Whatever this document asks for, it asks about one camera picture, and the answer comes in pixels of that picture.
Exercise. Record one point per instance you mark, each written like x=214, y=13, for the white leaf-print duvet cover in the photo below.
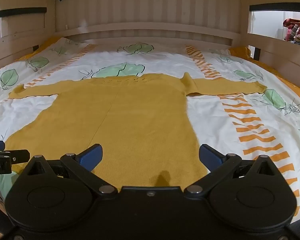
x=248, y=125

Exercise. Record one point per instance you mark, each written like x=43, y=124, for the pile of colourful clothes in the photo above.
x=293, y=30

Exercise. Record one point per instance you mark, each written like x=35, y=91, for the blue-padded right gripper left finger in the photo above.
x=80, y=166

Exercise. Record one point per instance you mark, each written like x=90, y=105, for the mustard yellow knit sweater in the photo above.
x=140, y=122

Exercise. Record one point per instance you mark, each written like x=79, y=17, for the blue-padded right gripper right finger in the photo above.
x=219, y=166

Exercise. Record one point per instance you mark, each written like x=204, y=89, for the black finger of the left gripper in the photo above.
x=17, y=156

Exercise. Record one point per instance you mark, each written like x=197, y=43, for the light wooden bed frame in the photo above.
x=28, y=23

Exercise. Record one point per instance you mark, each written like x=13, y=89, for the orange fitted bed sheet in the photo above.
x=241, y=52

